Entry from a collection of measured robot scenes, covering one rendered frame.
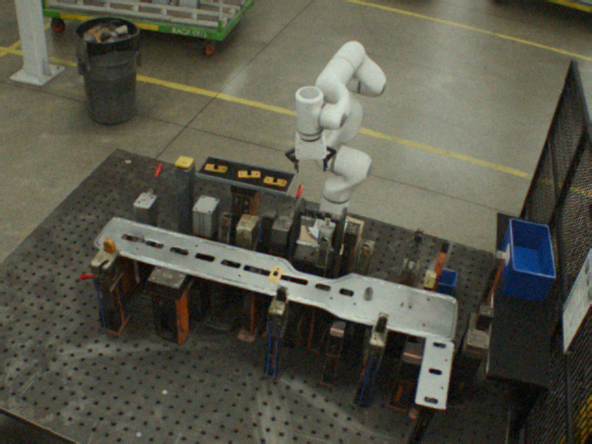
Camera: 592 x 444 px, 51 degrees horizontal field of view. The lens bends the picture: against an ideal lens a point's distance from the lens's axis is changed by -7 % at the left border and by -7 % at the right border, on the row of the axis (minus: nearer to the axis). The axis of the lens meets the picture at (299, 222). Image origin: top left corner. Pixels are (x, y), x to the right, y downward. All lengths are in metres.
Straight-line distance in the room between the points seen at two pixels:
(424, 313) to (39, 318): 1.50
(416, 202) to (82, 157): 2.37
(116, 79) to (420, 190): 2.34
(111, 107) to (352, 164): 2.82
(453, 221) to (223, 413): 2.55
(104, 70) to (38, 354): 2.79
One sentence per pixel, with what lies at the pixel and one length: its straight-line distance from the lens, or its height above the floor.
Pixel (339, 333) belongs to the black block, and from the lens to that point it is 2.25.
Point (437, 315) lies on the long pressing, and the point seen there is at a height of 1.00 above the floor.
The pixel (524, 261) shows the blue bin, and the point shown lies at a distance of 2.67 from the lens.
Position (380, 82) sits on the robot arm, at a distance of 2.43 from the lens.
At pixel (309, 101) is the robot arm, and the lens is 2.01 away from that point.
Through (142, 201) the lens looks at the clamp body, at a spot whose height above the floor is 1.06.
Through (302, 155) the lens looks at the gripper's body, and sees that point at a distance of 2.17.
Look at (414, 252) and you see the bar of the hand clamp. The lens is 2.40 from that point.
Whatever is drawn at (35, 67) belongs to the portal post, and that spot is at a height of 0.12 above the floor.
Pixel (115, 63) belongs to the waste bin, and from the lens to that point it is 4.90.
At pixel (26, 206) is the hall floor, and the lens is 4.48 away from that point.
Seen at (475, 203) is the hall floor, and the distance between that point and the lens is 4.70.
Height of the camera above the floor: 2.67
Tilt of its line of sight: 39 degrees down
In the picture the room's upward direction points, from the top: 6 degrees clockwise
